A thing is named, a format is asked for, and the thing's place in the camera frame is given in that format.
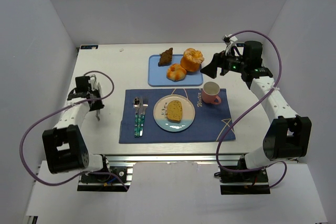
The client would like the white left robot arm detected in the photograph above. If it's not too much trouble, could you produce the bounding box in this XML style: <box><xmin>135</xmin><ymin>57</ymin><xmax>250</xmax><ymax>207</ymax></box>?
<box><xmin>42</xmin><ymin>75</ymin><xmax>109</xmax><ymax>174</ymax></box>

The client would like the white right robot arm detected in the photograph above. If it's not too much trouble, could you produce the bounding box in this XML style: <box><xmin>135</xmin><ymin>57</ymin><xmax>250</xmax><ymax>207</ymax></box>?
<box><xmin>201</xmin><ymin>38</ymin><xmax>312</xmax><ymax>173</ymax></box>

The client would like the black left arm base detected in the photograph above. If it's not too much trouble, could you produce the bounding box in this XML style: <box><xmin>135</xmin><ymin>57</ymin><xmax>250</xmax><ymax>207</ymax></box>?
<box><xmin>77</xmin><ymin>161</ymin><xmax>135</xmax><ymax>192</ymax></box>

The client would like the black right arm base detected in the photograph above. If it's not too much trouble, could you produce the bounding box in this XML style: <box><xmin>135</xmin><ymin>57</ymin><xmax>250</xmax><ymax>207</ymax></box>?
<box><xmin>214</xmin><ymin>168</ymin><xmax>270</xmax><ymax>195</ymax></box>

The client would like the tall orange muffin bread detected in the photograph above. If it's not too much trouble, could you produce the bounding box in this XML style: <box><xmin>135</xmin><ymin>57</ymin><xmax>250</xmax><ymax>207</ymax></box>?
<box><xmin>180</xmin><ymin>48</ymin><xmax>204</xmax><ymax>72</ymax></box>

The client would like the pink mug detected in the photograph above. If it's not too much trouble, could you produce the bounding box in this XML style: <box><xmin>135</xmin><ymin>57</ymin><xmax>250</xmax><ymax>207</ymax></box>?
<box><xmin>201</xmin><ymin>81</ymin><xmax>222</xmax><ymax>105</ymax></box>

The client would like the round orange glazed bun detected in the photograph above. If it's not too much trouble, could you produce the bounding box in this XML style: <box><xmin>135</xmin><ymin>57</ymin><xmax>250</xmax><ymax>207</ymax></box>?
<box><xmin>166</xmin><ymin>63</ymin><xmax>187</xmax><ymax>81</ymax></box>

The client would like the dark brown croissant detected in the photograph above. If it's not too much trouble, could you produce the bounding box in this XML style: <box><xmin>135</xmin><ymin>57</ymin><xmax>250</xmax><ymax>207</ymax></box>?
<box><xmin>158</xmin><ymin>48</ymin><xmax>173</xmax><ymax>67</ymax></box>

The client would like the blue label sticker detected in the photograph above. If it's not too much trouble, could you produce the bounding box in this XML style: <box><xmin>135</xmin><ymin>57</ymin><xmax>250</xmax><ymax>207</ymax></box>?
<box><xmin>80</xmin><ymin>45</ymin><xmax>98</xmax><ymax>50</ymax></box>

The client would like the dark blue placemat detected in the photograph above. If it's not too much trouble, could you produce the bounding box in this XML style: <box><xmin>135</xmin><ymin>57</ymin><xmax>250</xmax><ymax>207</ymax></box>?
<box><xmin>119</xmin><ymin>88</ymin><xmax>235</xmax><ymax>143</ymax></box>

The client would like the blue tray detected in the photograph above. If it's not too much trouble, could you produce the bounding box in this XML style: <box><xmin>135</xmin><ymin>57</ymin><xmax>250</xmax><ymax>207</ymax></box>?
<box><xmin>148</xmin><ymin>54</ymin><xmax>203</xmax><ymax>87</ymax></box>

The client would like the round pink blue plate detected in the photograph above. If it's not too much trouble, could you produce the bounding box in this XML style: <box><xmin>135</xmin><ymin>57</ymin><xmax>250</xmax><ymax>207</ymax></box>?
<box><xmin>153</xmin><ymin>94</ymin><xmax>195</xmax><ymax>132</ymax></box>

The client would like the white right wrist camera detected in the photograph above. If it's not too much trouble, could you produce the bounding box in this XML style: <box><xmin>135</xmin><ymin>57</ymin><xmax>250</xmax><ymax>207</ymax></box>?
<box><xmin>222</xmin><ymin>34</ymin><xmax>238</xmax><ymax>55</ymax></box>

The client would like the spoon with teal handle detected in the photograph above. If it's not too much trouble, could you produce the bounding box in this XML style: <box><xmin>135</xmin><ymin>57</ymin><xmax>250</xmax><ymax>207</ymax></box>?
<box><xmin>133</xmin><ymin>97</ymin><xmax>140</xmax><ymax>137</ymax></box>

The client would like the knife with teal handle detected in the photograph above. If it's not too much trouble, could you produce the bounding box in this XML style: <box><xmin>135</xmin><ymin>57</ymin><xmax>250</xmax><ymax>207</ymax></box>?
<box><xmin>137</xmin><ymin>97</ymin><xmax>143</xmax><ymax>137</ymax></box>

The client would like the fork with teal handle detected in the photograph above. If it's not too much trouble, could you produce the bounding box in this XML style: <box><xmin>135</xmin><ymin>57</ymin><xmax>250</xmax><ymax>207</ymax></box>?
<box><xmin>140</xmin><ymin>97</ymin><xmax>148</xmax><ymax>137</ymax></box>

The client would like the aluminium table frame rail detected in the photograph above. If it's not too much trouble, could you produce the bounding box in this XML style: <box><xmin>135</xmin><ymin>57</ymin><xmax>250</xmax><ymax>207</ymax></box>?
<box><xmin>49</xmin><ymin>140</ymin><xmax>298</xmax><ymax>162</ymax></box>

